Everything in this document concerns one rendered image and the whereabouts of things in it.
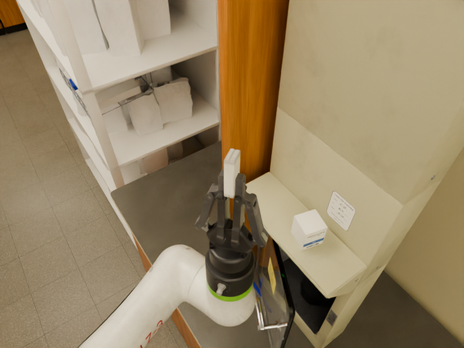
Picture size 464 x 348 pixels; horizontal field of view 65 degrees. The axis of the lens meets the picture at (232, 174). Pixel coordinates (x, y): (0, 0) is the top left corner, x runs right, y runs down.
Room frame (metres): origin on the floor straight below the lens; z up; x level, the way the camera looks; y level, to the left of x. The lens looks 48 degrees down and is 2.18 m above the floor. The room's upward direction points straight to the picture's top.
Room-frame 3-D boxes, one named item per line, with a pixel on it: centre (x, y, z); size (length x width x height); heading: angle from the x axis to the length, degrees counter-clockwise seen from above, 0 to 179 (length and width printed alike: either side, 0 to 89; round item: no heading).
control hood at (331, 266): (0.45, -0.14, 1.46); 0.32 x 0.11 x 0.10; 35
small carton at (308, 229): (0.42, -0.16, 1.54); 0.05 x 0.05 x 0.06; 21
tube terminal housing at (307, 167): (0.56, -0.29, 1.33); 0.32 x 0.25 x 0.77; 35
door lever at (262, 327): (0.38, -0.09, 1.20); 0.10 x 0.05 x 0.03; 7
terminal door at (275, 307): (0.45, -0.11, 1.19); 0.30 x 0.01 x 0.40; 7
